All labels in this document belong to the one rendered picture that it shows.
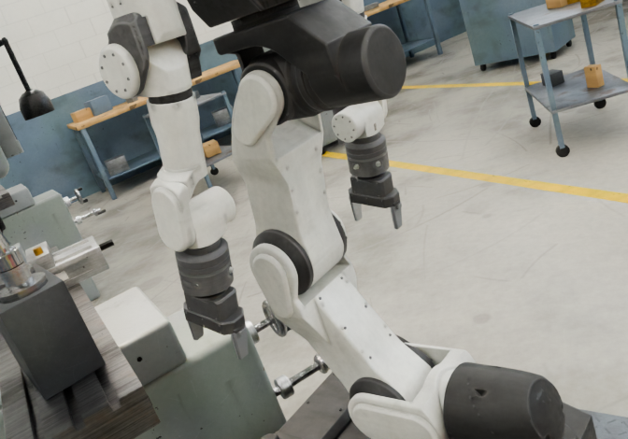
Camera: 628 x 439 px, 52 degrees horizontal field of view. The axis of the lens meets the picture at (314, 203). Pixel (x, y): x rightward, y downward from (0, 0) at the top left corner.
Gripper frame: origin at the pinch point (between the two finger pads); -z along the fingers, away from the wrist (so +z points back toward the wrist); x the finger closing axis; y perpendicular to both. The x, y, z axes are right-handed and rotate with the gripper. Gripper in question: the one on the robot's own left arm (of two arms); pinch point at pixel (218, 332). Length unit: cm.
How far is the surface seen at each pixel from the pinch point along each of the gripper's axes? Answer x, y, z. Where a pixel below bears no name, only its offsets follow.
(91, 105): 540, -353, -135
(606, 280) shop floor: -32, -181, -87
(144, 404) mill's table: 5.9, 14.1, -7.9
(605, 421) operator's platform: -56, -56, -42
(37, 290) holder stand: 29.1, 14.2, 8.6
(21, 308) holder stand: 28.2, 18.4, 7.6
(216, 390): 27, -19, -42
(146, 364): 34.9, -7.2, -27.6
